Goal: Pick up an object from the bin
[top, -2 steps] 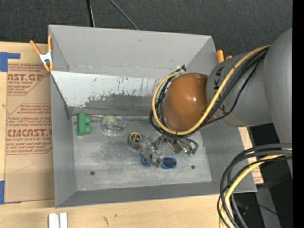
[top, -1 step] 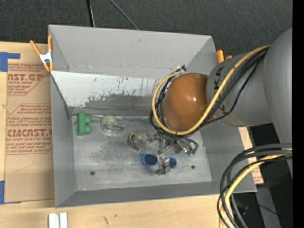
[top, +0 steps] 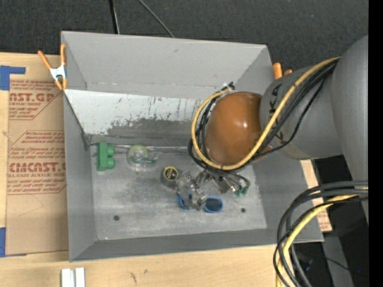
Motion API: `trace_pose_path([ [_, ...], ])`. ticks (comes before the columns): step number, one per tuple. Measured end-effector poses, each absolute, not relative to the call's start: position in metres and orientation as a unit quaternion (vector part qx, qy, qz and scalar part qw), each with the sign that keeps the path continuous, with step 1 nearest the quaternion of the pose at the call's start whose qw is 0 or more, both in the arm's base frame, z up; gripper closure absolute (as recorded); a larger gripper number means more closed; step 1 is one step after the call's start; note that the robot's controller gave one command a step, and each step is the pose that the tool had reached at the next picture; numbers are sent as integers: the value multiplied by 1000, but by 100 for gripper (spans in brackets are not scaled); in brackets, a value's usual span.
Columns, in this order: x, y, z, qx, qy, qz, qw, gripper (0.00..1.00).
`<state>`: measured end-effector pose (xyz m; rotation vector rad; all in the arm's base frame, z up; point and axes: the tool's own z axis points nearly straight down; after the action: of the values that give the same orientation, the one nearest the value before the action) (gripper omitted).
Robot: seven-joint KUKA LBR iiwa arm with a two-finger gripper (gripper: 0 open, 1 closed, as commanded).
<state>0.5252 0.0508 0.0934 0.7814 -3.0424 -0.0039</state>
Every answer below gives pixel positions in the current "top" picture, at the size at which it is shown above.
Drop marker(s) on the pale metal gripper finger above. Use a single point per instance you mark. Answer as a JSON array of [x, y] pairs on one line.
[[194, 200], [187, 180]]

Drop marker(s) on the black and yellow tape measure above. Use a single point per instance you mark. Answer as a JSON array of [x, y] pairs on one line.
[[169, 175]]

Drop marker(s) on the blue sunglasses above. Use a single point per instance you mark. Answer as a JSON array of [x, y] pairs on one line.
[[214, 205]]

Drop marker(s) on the grey metal bin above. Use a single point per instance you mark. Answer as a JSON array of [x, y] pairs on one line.
[[143, 208]]

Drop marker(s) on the clear tape dispenser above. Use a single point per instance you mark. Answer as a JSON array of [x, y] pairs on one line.
[[139, 155]]

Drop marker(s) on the green toy building block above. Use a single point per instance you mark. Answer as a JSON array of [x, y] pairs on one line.
[[104, 157]]

